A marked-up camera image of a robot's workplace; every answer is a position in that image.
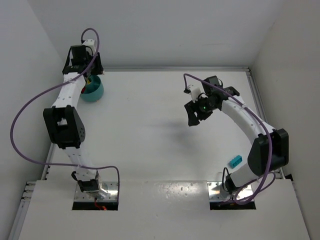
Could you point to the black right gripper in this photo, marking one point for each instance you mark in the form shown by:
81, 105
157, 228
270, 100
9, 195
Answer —
196, 110

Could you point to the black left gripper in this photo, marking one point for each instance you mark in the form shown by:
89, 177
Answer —
95, 66

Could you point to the teal long lego brick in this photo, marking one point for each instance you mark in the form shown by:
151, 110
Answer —
233, 163

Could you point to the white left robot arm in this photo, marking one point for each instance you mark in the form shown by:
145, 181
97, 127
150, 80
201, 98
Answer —
63, 123

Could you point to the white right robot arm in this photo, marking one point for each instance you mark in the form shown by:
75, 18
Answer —
234, 107

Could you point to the teal divided round container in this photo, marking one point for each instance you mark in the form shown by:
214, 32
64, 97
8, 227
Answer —
93, 91

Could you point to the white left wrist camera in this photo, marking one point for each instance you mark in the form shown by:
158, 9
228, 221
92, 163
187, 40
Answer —
91, 45

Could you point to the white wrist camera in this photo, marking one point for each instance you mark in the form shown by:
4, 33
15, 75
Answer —
91, 45
193, 91

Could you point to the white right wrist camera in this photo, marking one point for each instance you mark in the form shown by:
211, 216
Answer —
193, 91

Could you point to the aluminium frame rail back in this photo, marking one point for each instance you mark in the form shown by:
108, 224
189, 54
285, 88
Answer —
178, 69

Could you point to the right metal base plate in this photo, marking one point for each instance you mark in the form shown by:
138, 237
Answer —
217, 194

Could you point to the metal base plate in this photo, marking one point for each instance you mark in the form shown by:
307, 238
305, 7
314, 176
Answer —
217, 194
109, 194

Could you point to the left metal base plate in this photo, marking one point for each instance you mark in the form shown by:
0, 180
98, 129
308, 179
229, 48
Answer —
109, 194

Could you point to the aluminium frame rail left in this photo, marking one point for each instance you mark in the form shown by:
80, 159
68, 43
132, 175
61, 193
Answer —
26, 198

